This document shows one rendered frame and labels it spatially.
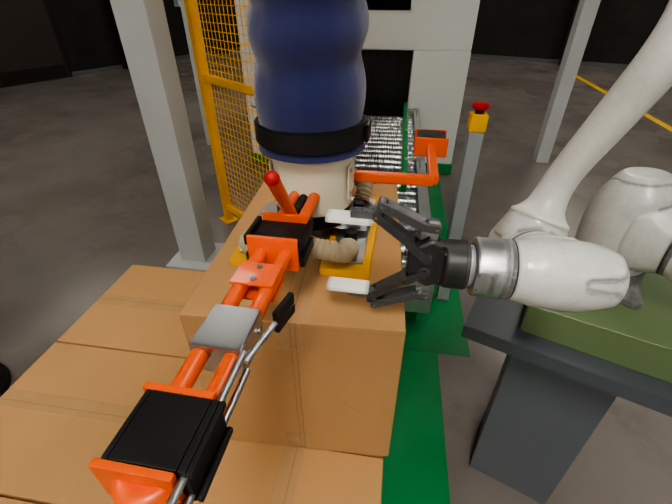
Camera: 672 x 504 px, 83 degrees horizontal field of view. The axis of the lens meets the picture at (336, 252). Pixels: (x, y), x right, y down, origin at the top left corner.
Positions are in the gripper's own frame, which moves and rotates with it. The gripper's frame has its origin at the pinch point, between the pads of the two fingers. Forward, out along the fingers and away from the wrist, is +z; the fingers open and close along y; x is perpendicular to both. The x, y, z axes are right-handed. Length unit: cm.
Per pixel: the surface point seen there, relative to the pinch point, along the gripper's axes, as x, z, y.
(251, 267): -8.0, 11.0, -1.3
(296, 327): -3.8, 6.2, 14.0
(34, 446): -14, 68, 53
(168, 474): -36.8, 7.1, -2.0
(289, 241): -2.3, 6.8, -2.6
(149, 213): 184, 178, 107
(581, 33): 347, -147, -8
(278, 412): -4.0, 11.5, 39.8
